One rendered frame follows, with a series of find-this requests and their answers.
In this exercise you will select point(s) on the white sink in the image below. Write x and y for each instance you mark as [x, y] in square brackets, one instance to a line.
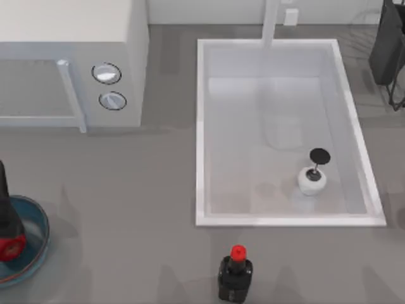
[200, 133]

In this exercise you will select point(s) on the small microwave knob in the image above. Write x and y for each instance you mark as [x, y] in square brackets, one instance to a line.
[112, 100]

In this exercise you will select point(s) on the pale microwave oven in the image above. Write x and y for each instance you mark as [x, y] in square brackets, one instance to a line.
[133, 63]

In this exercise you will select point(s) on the white pot with black plant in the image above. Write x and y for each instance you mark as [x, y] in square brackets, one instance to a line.
[311, 183]

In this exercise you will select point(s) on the large microwave knob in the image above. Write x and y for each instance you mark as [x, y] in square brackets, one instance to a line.
[106, 73]

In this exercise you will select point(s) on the black bottle with red cap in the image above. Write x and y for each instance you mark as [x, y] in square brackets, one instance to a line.
[234, 278]

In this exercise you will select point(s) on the tall white tap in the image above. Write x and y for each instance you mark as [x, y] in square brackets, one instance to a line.
[270, 22]

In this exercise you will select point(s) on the blue bowl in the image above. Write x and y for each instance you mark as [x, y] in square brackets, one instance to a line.
[37, 228]

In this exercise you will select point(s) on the microwave oven door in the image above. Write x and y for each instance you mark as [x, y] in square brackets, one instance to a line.
[28, 88]

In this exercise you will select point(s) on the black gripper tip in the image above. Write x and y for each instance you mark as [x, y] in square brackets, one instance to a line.
[2, 177]

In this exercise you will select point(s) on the black and red bottle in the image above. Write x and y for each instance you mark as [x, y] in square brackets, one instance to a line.
[11, 244]

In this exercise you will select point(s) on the white wall socket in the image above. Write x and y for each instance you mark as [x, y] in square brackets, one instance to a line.
[291, 17]

